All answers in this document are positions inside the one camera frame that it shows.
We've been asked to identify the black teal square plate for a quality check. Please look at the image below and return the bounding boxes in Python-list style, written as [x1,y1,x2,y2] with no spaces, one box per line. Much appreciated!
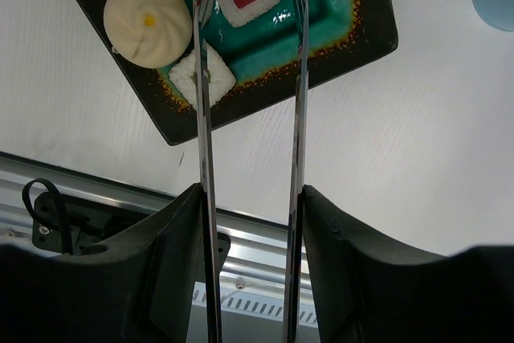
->
[76,0,398,145]

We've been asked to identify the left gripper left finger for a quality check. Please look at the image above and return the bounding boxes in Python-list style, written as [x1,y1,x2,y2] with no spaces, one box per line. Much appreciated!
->
[1,183,222,342]

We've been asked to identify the beige dumpling lower left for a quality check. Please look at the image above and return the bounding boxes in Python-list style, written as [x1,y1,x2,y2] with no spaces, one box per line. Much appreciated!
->
[103,0,193,68]

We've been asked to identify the aluminium rail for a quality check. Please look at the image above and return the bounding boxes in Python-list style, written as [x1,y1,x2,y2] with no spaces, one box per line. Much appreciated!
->
[1,153,286,295]

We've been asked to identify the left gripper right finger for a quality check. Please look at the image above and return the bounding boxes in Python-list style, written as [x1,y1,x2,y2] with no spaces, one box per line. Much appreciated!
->
[303,186,513,342]

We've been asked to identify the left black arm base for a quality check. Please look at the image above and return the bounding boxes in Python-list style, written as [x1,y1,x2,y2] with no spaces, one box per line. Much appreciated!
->
[21,178,148,255]

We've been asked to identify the white slotted cable duct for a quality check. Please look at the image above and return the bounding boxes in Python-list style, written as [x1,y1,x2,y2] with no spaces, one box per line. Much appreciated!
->
[191,282,320,326]

